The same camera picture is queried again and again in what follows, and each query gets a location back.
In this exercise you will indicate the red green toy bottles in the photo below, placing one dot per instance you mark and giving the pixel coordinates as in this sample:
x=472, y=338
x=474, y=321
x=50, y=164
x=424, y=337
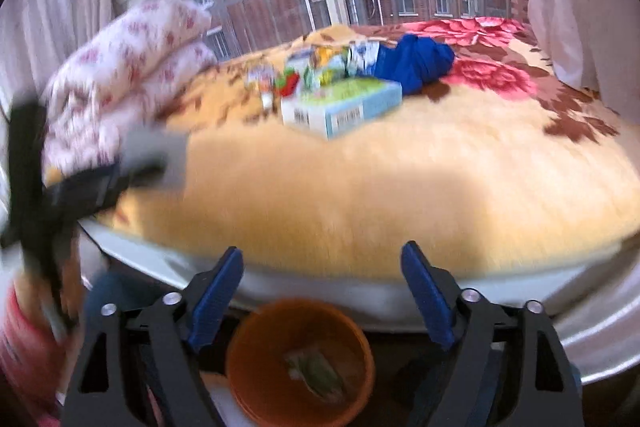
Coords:
x=286, y=83

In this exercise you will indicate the light blue cardboard box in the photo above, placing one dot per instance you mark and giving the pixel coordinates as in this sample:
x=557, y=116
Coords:
x=341, y=107

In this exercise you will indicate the yellow floral plush blanket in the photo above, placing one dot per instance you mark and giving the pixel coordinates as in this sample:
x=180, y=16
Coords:
x=497, y=168

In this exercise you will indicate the white curtain right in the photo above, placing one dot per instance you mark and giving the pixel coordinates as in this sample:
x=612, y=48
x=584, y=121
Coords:
x=593, y=44

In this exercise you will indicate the green wrapper in bin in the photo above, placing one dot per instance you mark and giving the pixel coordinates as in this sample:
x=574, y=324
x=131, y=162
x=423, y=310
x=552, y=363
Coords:
x=311, y=367

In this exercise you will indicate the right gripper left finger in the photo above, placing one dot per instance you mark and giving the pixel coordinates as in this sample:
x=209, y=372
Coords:
x=140, y=367

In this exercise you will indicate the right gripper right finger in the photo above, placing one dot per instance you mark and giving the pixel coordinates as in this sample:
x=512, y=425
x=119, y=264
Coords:
x=490, y=365

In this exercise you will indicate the blue white cigarette pack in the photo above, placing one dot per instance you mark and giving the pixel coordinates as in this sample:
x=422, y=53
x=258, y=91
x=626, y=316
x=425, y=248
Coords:
x=261, y=78

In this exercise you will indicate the blue cloth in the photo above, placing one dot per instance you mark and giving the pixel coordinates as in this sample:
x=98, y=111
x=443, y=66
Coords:
x=413, y=63

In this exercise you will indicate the white pink floral quilt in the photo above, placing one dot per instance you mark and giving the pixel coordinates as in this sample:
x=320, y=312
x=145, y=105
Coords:
x=122, y=80

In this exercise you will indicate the orange plastic trash bin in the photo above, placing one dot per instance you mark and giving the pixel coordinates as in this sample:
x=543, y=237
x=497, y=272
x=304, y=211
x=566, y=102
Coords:
x=258, y=374

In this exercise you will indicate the white blue tube package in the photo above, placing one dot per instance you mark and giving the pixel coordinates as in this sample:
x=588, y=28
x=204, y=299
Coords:
x=362, y=57

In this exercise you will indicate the orange juice snack pouch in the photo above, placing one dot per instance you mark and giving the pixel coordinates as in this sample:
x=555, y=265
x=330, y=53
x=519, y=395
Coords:
x=322, y=65

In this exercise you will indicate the pink left sleeve forearm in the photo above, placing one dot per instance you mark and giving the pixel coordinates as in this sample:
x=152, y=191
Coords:
x=33, y=362

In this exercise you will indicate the white curtain left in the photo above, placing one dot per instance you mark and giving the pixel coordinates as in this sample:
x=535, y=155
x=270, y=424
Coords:
x=38, y=35

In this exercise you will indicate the white curtain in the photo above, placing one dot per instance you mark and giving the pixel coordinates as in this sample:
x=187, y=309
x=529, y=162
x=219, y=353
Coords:
x=38, y=35
x=593, y=44

